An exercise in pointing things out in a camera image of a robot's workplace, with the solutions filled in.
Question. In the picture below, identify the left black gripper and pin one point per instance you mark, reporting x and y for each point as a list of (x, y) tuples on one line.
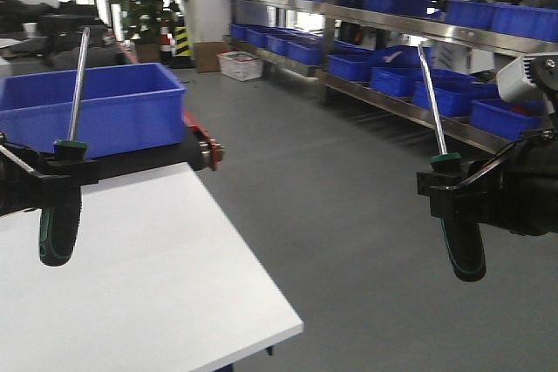
[(16, 181)]

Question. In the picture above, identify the white paper cup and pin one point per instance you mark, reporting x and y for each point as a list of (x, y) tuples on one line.
[(30, 29)]

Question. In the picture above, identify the brown cardboard box on floor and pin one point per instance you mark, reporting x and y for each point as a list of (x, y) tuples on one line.
[(206, 56)]

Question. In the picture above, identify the large blue plastic bin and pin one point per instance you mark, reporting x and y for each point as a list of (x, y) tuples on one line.
[(124, 108)]

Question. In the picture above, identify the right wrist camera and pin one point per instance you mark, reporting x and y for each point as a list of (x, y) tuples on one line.
[(527, 77)]

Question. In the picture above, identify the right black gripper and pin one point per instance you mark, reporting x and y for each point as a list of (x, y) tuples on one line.
[(515, 190)]

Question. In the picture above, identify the red conveyor frame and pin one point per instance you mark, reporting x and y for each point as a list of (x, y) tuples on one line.
[(212, 151)]

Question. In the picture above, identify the white plastic basket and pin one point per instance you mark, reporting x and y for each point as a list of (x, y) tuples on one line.
[(240, 65)]

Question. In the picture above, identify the yellow black traffic cone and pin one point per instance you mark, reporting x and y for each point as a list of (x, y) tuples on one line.
[(182, 58)]

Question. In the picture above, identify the orange white traffic cone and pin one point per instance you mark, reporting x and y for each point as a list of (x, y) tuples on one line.
[(165, 43)]

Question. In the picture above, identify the green-black screwdriver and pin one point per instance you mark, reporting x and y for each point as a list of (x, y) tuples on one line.
[(462, 238), (59, 225)]

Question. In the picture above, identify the metal shelf rack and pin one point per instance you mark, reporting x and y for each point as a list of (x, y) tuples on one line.
[(389, 28)]

